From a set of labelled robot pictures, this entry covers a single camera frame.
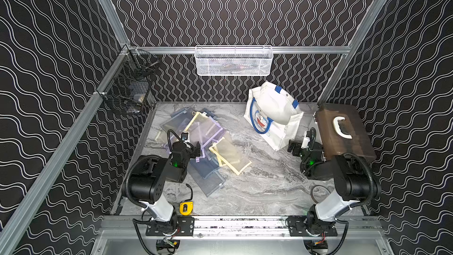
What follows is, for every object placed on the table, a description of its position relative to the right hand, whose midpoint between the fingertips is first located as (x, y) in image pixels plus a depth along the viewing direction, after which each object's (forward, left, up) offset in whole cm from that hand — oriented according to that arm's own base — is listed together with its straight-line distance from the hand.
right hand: (300, 141), depth 97 cm
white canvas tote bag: (+21, +12, 0) cm, 24 cm away
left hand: (-2, +61, +3) cm, 61 cm away
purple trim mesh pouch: (+6, +51, +1) cm, 52 cm away
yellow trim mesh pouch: (-7, +39, -2) cm, 40 cm away
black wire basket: (+16, +92, +22) cm, 96 cm away
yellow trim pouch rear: (+5, +79, -5) cm, 79 cm away
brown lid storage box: (-5, -13, +17) cm, 21 cm away
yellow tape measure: (-34, +58, -3) cm, 67 cm away
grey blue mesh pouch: (-18, +50, -3) cm, 53 cm away
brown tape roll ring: (-25, -1, -4) cm, 26 cm away
